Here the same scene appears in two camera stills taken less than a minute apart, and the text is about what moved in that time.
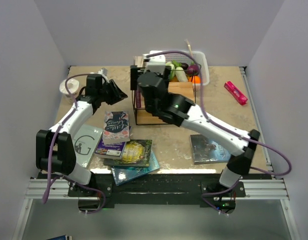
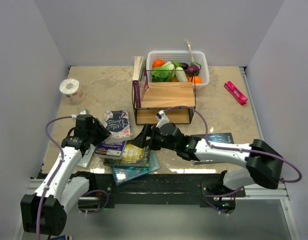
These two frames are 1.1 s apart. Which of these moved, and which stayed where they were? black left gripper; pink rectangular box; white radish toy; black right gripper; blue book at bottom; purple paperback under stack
Moved: black left gripper; black right gripper
Stayed: blue book at bottom; white radish toy; pink rectangular box; purple paperback under stack
